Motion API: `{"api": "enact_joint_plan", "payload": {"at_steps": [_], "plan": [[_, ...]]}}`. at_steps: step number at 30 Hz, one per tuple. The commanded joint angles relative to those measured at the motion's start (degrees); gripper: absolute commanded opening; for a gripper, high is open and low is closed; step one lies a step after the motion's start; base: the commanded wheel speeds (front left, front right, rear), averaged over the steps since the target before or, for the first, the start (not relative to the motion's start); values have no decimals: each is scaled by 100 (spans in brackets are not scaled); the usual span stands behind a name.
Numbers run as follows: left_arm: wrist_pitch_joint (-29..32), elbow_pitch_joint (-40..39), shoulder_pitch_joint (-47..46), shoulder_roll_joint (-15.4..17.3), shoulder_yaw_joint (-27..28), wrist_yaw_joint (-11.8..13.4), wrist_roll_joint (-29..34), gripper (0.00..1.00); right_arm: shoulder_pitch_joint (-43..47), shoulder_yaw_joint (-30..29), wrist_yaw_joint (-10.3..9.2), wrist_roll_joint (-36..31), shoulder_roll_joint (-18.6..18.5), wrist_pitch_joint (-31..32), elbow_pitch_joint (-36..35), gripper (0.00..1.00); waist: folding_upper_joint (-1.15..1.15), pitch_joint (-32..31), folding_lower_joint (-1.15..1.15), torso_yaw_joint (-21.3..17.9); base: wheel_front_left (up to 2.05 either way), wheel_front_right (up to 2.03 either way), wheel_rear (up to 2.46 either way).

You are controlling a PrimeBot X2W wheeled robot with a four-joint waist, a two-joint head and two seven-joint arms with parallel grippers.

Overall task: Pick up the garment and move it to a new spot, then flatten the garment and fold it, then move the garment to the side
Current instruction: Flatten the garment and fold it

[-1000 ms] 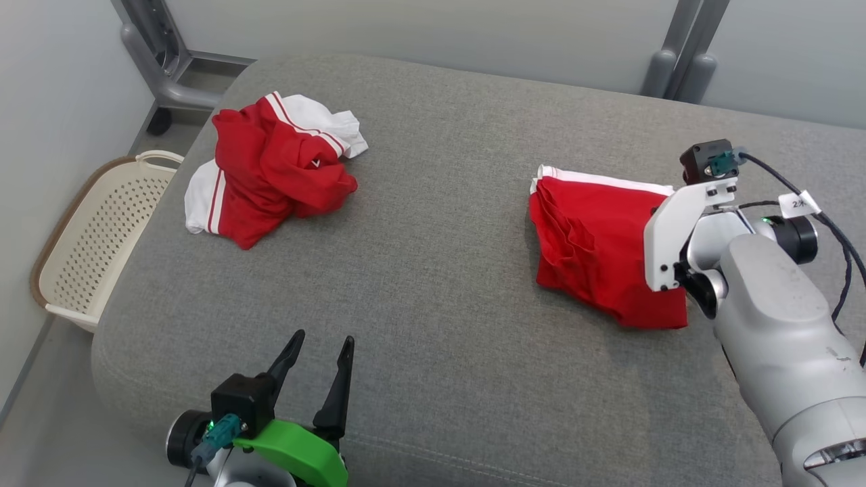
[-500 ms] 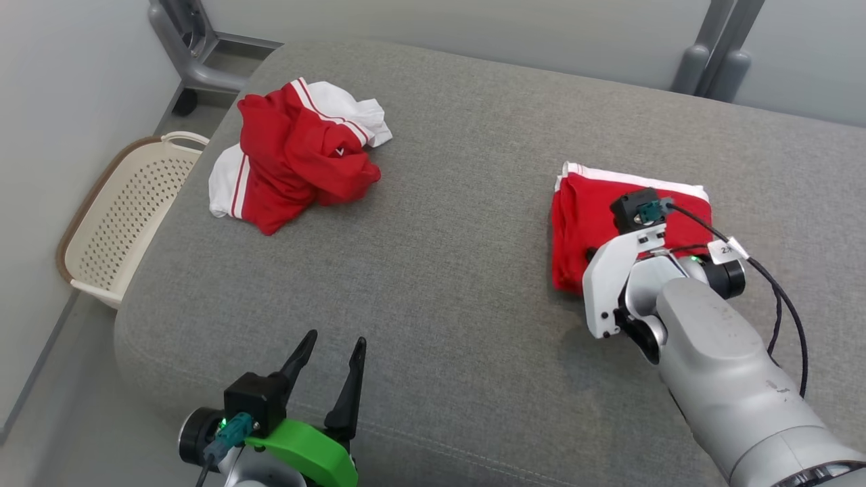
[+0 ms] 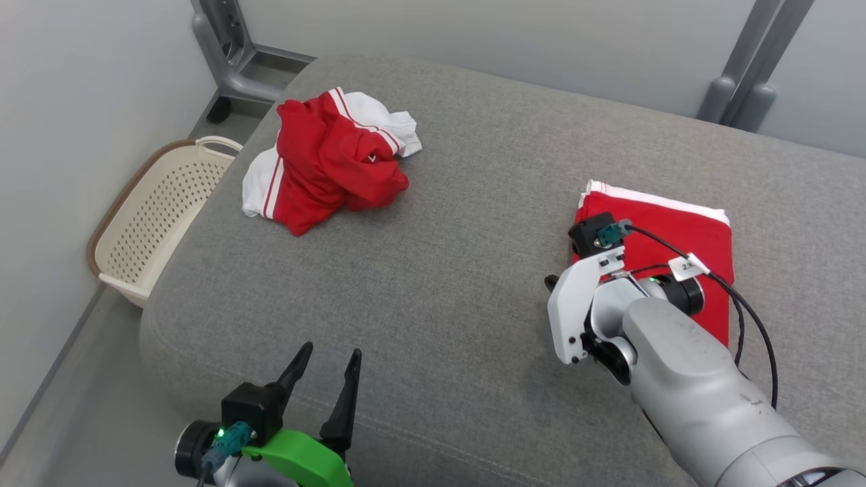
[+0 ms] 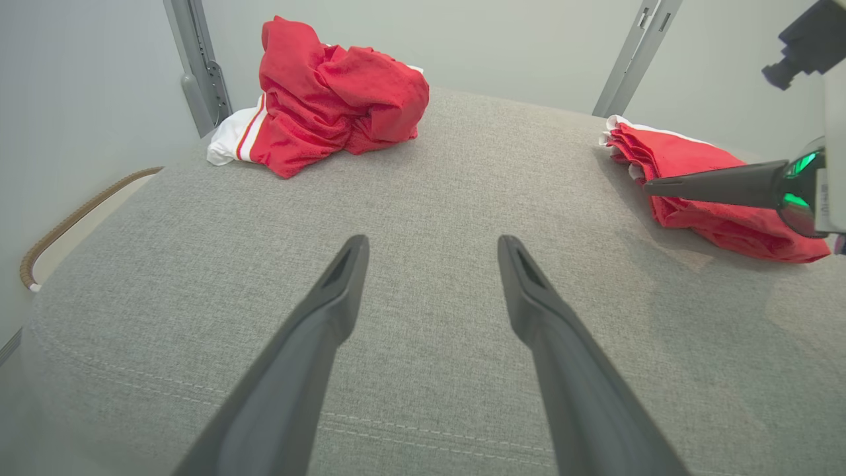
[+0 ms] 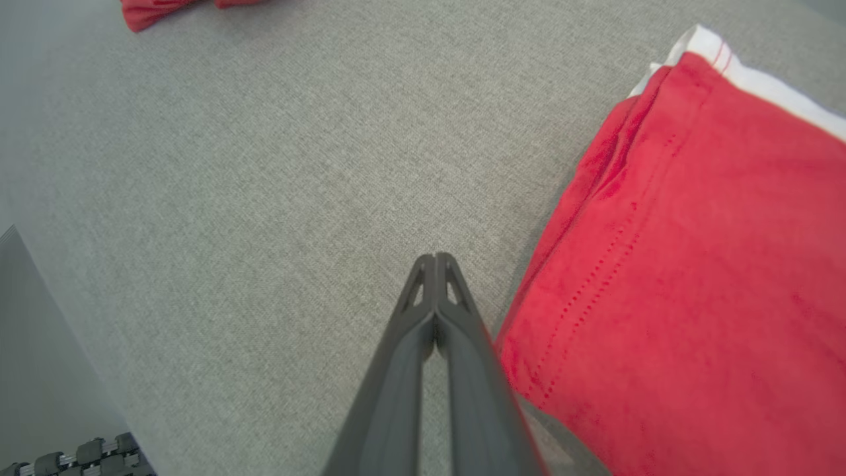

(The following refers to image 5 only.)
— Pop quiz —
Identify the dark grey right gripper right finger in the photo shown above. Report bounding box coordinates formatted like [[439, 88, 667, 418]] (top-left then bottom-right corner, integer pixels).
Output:
[[436, 252, 549, 476]]

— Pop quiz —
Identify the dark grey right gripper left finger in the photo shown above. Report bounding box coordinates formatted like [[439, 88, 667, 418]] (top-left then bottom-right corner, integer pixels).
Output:
[[322, 253, 438, 476]]

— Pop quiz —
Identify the red white basketball jersey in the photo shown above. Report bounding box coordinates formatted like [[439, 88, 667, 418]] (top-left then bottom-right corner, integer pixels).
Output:
[[119, 0, 265, 33]]

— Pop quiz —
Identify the folded red garment white trim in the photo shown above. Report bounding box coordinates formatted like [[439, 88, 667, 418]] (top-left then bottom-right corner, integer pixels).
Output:
[[494, 24, 846, 476]]

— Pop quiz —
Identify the black ribbed cable chain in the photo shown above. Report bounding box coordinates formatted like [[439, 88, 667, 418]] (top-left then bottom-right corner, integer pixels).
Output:
[[0, 432, 157, 476]]

